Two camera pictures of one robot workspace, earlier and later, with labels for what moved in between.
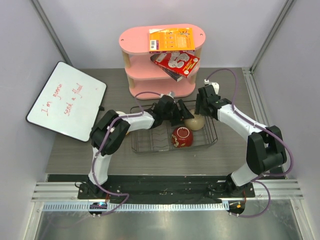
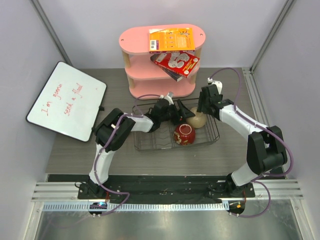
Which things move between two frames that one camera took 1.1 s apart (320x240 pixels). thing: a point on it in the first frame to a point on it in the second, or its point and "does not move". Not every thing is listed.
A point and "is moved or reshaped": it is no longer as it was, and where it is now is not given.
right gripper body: x=200 y=106 does not move
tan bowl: x=196 y=123 is moved or reshaped
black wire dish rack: x=142 y=108 to x=163 y=138
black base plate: x=125 y=187 does not move
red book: x=182 y=63 does not move
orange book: x=173 y=40 does not move
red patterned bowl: x=182 y=137 is moved or reshaped
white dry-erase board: x=68 y=102 does not move
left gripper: x=182 y=114 does not move
